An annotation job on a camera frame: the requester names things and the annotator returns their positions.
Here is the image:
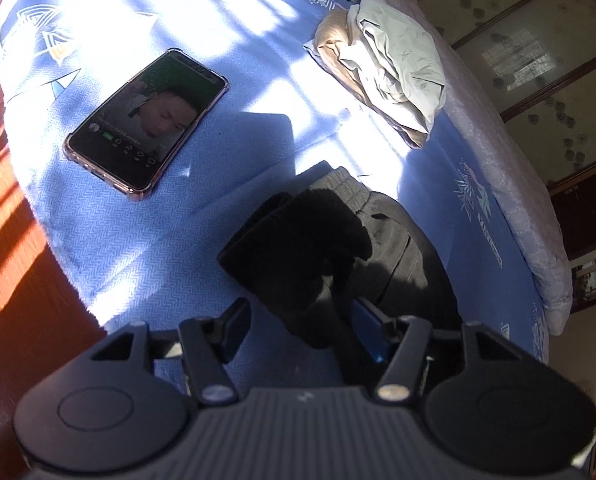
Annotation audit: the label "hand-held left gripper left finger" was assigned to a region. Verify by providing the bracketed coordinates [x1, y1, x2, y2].
[90, 297, 253, 407]

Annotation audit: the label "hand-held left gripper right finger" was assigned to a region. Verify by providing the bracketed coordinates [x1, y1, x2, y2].
[350, 297, 523, 405]

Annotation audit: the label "black pants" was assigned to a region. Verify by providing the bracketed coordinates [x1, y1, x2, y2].
[217, 160, 464, 351]

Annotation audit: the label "blue tree-print blanket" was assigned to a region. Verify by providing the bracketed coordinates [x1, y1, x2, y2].
[0, 0, 551, 396]

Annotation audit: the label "smartphone in pink case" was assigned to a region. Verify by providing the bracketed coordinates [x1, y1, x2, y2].
[62, 47, 229, 203]

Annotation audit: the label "dark wooden cabinet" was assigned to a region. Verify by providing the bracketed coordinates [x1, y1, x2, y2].
[545, 175, 596, 317]

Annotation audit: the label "tan crumpled garment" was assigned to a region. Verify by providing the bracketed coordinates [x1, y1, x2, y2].
[305, 9, 429, 150]

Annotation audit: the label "frosted glass sliding doors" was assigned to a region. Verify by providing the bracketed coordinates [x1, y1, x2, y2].
[400, 0, 596, 192]

